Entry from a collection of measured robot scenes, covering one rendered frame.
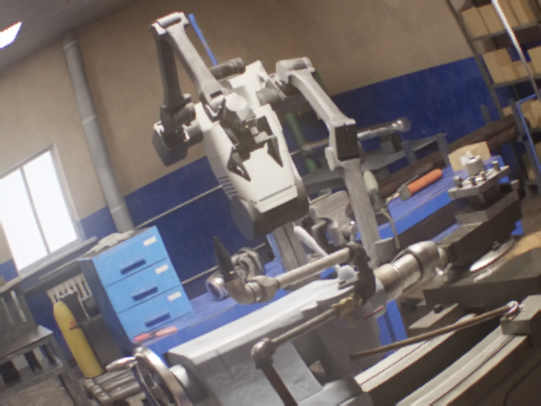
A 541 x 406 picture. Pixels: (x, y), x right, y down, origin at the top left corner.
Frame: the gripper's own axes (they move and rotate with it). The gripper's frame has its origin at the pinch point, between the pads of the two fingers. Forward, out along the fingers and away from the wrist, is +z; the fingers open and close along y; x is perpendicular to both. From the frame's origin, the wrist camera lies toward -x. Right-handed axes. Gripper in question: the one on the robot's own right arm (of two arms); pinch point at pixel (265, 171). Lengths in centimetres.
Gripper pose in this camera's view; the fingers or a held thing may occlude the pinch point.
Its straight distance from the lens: 249.4
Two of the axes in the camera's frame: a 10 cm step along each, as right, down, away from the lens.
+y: 8.3, -3.9, 3.9
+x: -1.6, 5.1, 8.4
